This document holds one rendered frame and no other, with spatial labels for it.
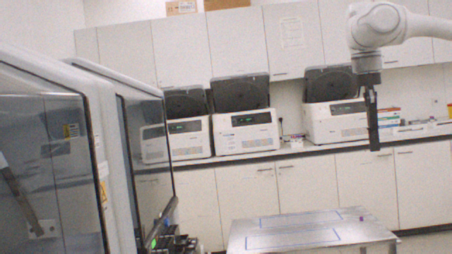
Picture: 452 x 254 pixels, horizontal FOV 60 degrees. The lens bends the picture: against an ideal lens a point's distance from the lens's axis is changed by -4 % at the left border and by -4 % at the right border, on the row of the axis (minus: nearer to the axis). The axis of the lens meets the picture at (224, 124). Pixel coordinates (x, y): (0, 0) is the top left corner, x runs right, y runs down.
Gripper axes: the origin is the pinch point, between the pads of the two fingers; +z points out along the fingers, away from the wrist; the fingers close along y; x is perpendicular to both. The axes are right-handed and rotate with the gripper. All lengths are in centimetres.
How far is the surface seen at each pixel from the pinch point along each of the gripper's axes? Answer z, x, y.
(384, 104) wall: 4, -41, 299
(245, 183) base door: 54, 88, 203
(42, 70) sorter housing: -27, 66, -59
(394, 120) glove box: 19, -46, 277
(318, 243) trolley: 37.2, 20.5, 13.8
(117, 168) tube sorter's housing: -3, 63, -41
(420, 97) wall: 1, -78, 308
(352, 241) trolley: 37.2, 8.5, 14.5
